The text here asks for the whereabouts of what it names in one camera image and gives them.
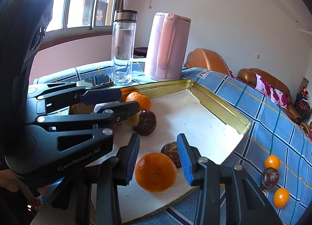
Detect stacked chairs in corner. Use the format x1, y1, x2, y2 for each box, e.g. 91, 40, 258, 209
294, 87, 311, 123

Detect brown leather armchair near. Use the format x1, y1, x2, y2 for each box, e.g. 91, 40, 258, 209
184, 48, 235, 78

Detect brown leather three-seat sofa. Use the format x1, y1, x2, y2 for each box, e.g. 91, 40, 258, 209
237, 68, 301, 124

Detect small orange kumquat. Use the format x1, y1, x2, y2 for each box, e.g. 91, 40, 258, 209
273, 188, 290, 208
264, 154, 280, 170

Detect white floral pillow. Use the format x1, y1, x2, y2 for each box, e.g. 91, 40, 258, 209
270, 87, 287, 109
255, 74, 271, 98

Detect clear glass water bottle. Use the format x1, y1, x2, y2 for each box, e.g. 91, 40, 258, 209
111, 10, 137, 86

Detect dark purple mangosteen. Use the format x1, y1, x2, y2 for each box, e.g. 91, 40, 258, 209
260, 167, 279, 190

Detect pink electric kettle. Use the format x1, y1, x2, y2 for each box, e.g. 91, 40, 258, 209
144, 12, 191, 81

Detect white floral pillow right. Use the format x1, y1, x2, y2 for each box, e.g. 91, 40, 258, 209
270, 87, 287, 109

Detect person's left hand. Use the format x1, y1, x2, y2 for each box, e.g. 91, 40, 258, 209
0, 169, 49, 198

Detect brown leather armchair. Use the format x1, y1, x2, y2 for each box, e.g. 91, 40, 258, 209
184, 48, 235, 78
299, 122, 312, 141

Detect white floral pillow left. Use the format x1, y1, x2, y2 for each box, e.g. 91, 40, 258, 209
255, 74, 271, 98

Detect reddish brown passion fruit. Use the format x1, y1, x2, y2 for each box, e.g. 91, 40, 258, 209
160, 142, 181, 168

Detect gold metal tray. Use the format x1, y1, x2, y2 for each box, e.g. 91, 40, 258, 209
90, 79, 252, 224

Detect dark round stool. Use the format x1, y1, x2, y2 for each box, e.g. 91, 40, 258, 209
133, 47, 148, 58

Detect black smartphone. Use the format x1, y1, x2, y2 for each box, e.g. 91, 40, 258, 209
76, 74, 113, 89

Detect large orange mandarin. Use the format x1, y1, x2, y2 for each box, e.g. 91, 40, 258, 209
134, 153, 177, 193

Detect yellowish brown longan fruit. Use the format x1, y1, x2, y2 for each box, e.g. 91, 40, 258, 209
122, 113, 140, 127

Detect blue plaid tablecloth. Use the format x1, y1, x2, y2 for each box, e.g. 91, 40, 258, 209
31, 61, 311, 224

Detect brown leather armchair far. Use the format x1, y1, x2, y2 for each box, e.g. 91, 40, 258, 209
299, 122, 312, 141

